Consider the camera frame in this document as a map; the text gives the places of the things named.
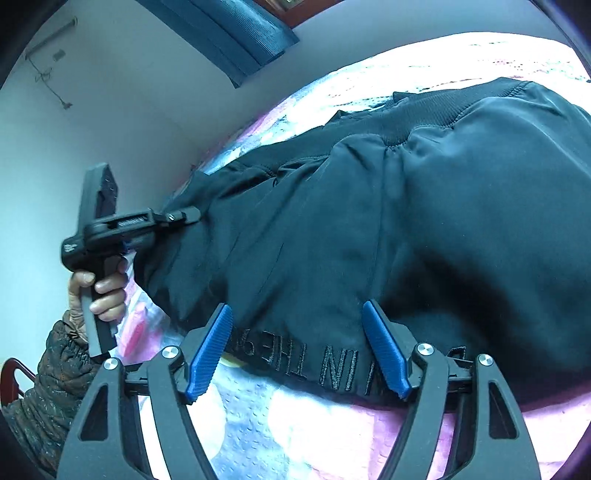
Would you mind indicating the black jacket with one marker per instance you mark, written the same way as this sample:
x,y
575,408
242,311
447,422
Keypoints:
x,y
415,221

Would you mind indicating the red wooden chair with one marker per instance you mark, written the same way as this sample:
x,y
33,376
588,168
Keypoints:
x,y
9,378

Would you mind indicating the dark teal curtain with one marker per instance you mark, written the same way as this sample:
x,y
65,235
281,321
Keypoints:
x,y
221,27

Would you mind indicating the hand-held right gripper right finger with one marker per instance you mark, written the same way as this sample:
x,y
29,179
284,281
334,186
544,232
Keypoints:
x,y
385,350

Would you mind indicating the pink and white printed blanket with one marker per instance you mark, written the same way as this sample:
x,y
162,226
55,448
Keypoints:
x,y
277,438

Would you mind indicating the person's left hand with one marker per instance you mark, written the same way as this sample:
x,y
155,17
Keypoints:
x,y
108,300

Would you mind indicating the white wall conduit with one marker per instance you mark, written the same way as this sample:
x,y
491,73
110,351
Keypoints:
x,y
51,34

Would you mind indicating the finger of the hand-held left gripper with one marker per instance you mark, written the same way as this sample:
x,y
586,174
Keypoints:
x,y
178,216

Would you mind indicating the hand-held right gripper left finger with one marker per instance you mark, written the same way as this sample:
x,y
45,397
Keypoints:
x,y
210,350

